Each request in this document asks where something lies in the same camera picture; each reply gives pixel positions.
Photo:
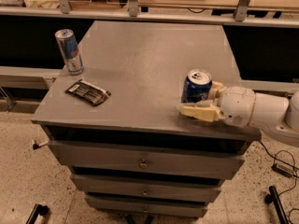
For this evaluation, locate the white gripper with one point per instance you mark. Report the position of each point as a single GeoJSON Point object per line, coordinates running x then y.
{"type": "Point", "coordinates": [237, 104]}

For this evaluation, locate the blue pepsi can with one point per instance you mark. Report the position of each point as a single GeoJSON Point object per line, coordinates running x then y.
{"type": "Point", "coordinates": [197, 85]}

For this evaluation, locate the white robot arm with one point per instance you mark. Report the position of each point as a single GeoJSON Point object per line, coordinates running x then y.
{"type": "Point", "coordinates": [276, 116]}

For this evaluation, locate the silver blue energy drink can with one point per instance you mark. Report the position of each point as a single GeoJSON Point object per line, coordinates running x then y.
{"type": "Point", "coordinates": [68, 47]}

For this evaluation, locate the black power adapter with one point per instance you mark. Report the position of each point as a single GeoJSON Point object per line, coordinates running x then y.
{"type": "Point", "coordinates": [282, 170]}

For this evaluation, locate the middle grey drawer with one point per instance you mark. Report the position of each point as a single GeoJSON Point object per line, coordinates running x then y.
{"type": "Point", "coordinates": [145, 188]}

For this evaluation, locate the grey drawer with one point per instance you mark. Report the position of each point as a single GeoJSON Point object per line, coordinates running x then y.
{"type": "Point", "coordinates": [145, 188]}
{"type": "Point", "coordinates": [155, 160]}
{"type": "Point", "coordinates": [146, 206]}

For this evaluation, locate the grey drawer cabinet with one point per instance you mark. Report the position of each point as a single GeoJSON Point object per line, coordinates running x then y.
{"type": "Point", "coordinates": [144, 66]}

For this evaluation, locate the black right base leg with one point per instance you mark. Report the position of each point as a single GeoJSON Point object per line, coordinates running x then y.
{"type": "Point", "coordinates": [273, 197]}

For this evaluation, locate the black base leg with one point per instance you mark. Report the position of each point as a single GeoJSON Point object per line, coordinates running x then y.
{"type": "Point", "coordinates": [273, 197]}
{"type": "Point", "coordinates": [38, 210]}

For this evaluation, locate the bottom grey drawer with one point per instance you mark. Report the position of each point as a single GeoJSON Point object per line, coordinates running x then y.
{"type": "Point", "coordinates": [146, 206]}

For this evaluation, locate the black snack packet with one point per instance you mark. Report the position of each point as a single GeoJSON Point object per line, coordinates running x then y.
{"type": "Point", "coordinates": [88, 92]}

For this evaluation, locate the top grey drawer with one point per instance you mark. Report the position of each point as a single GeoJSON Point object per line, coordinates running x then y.
{"type": "Point", "coordinates": [155, 160]}

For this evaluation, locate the black left base leg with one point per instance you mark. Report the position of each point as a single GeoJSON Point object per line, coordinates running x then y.
{"type": "Point", "coordinates": [38, 210]}

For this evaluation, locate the grey metal shelf rail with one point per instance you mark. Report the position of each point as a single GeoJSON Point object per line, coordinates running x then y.
{"type": "Point", "coordinates": [143, 10]}

